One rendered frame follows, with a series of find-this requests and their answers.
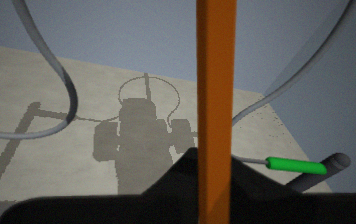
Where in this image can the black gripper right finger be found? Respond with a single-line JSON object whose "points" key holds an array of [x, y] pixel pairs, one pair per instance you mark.
{"points": [[257, 199]]}

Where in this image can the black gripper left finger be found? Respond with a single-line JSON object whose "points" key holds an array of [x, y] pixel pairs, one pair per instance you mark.
{"points": [[173, 199]]}

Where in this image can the silver loop with orange handle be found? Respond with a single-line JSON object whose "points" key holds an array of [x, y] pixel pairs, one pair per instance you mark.
{"points": [[215, 43]]}

